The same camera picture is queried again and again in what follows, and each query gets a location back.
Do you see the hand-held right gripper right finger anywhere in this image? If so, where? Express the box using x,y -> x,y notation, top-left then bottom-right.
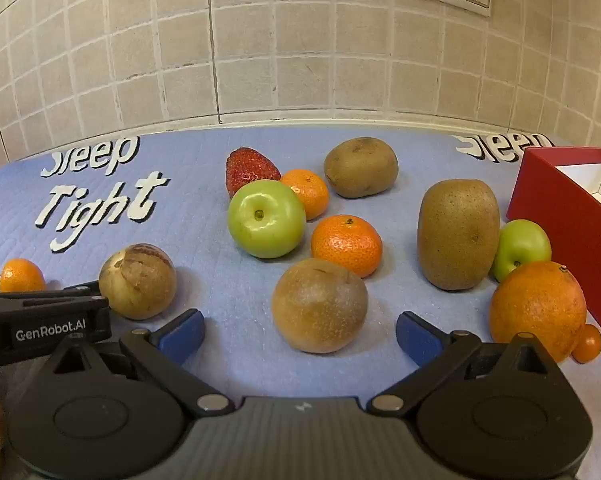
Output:
368,311 -> 561,416

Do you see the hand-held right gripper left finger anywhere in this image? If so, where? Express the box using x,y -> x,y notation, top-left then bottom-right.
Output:
45,309 -> 234,418

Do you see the small orange tangerine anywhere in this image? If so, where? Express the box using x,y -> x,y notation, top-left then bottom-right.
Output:
0,258 -> 47,293
279,169 -> 330,222

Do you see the brown kiwi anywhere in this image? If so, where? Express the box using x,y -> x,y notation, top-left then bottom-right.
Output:
417,179 -> 501,292
323,137 -> 399,199

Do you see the large green apple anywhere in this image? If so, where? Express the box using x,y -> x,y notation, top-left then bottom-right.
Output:
227,180 -> 307,260

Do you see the red strawberry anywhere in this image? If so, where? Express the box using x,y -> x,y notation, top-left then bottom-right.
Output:
225,147 -> 282,200

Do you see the red cardboard box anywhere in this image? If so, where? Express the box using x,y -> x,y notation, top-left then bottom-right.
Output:
505,146 -> 601,356

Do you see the mottled brown round fruit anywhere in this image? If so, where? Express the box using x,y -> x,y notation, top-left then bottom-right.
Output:
98,243 -> 177,321

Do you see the blue printed mat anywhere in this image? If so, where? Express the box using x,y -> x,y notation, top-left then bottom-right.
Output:
0,127 -> 601,480

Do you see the brown round pear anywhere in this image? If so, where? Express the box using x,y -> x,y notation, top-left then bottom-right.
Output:
271,258 -> 369,355

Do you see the large orange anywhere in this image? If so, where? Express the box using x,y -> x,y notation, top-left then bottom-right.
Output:
489,260 -> 588,365

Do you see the small green apple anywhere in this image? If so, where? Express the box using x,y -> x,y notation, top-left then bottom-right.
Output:
489,219 -> 552,283

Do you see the small orange cherry tomato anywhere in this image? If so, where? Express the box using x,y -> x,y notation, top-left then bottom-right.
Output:
571,323 -> 601,365

